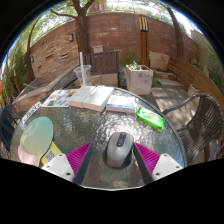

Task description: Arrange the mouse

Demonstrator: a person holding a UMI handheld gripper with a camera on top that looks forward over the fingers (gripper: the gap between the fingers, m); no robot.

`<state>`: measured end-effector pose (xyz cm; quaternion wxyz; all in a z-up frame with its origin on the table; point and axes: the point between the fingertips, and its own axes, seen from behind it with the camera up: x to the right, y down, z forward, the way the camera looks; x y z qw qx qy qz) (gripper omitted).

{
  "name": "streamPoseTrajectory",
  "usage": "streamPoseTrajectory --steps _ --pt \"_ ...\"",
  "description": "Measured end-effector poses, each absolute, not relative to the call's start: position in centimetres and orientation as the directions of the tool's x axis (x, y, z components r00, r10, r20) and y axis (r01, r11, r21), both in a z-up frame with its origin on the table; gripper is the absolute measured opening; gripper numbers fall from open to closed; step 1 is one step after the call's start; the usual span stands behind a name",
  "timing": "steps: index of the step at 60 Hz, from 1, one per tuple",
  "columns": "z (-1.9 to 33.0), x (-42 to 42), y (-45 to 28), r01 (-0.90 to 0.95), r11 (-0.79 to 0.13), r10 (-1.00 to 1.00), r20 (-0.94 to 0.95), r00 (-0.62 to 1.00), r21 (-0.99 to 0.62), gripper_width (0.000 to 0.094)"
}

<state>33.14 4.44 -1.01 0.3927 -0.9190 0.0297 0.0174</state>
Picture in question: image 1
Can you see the dark wooden slatted chair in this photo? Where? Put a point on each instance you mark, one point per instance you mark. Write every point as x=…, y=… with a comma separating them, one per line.
x=103, y=62

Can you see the white and blue booklet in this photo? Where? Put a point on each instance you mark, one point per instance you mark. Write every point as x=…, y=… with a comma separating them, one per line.
x=121, y=103

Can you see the slim curved tree trunk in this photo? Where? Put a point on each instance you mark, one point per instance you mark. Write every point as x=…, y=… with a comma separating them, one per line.
x=178, y=33

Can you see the green wipes packet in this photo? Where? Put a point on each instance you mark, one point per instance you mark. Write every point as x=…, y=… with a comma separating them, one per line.
x=150, y=118

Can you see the brown wicker chair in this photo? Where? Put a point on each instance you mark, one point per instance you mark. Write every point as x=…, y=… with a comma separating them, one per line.
x=201, y=123

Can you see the white drinking straw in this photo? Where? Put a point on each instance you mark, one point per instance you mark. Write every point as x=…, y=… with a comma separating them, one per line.
x=81, y=66

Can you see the grey wall utility box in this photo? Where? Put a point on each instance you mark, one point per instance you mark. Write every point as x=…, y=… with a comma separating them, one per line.
x=98, y=49

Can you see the wall lamp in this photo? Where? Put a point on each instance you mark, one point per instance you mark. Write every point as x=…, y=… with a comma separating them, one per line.
x=71, y=37
x=32, y=58

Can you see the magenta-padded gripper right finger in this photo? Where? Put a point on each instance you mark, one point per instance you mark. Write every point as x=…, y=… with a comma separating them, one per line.
x=163, y=165

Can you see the square concrete planter with plant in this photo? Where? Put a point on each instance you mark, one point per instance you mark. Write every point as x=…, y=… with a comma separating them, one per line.
x=139, y=80

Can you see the black metal chair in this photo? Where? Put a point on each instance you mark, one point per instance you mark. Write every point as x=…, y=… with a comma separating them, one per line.
x=6, y=128

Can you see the clear plastic cup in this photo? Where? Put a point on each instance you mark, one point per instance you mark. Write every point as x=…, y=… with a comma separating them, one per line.
x=87, y=75

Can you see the forked tree trunk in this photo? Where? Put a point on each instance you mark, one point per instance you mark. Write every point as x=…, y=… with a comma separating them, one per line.
x=81, y=30

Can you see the open white book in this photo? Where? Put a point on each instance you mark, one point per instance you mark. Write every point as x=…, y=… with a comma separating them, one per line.
x=93, y=97

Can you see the green mouse pad, pink rest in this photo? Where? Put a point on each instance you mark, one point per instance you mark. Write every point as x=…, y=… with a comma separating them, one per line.
x=36, y=136

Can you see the grey and black computer mouse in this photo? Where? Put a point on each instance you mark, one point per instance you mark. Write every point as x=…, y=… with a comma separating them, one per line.
x=119, y=151

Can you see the thin leaning tree trunk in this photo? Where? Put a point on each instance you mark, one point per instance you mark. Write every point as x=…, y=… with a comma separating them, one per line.
x=30, y=56

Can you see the wooden garden lamp post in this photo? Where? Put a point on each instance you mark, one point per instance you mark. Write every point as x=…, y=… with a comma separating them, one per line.
x=144, y=43

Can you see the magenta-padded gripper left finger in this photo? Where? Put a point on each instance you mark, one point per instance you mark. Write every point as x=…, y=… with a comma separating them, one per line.
x=61, y=164

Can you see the yellow card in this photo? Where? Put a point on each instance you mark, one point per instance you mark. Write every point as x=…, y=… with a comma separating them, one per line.
x=51, y=154

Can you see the raised stone planter bed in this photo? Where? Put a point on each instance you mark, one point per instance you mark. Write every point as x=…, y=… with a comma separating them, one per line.
x=36, y=91

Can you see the beige square cushion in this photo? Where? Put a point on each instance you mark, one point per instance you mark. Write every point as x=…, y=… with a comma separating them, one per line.
x=159, y=61

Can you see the colourful sticker sheet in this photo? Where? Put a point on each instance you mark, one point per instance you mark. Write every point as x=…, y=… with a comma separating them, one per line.
x=59, y=98

